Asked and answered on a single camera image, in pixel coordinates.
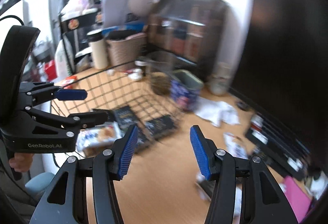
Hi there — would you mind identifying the Aji cracker snack packet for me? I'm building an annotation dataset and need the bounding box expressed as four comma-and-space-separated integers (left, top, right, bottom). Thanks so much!
76, 121, 122, 157

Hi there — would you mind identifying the white blue snack packet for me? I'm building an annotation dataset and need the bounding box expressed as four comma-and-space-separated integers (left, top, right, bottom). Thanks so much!
223, 132, 248, 160

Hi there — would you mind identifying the black Face tissue pack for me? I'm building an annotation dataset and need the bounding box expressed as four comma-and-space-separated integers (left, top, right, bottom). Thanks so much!
113, 105, 138, 133
196, 172, 215, 201
144, 114, 176, 140

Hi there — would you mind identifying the person left hand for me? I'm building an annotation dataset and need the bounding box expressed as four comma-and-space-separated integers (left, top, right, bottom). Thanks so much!
8, 153, 34, 173

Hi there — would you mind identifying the pink mouse pad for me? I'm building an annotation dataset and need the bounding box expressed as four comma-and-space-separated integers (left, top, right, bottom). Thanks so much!
280, 176, 311, 223

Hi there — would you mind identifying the black mechanical keyboard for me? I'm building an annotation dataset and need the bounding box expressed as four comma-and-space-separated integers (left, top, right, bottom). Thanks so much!
245, 113, 308, 181

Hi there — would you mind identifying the cream thermos bottle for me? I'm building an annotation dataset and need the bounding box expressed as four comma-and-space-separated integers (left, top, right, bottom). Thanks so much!
87, 29, 109, 70

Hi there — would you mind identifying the beige woven basket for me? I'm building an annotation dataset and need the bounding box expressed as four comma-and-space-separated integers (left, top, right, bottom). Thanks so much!
106, 33, 147, 72

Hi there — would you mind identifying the clear glass jar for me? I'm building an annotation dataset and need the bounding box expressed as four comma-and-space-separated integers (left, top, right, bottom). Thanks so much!
146, 51, 177, 96

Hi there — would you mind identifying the white crumpled cloth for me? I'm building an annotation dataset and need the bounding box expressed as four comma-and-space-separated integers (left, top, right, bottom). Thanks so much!
194, 97, 240, 127

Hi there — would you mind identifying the blue tin can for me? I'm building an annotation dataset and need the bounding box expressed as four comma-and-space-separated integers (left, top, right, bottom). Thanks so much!
170, 70, 204, 112

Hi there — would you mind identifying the black curved monitor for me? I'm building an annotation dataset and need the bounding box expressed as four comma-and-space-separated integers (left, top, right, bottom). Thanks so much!
231, 0, 327, 171

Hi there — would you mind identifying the dark acrylic storage cabinet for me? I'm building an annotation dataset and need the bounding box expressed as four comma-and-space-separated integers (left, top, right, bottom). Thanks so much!
147, 0, 230, 81

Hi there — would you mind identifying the black wire basket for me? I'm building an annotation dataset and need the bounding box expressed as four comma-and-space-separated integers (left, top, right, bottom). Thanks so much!
51, 69, 183, 152

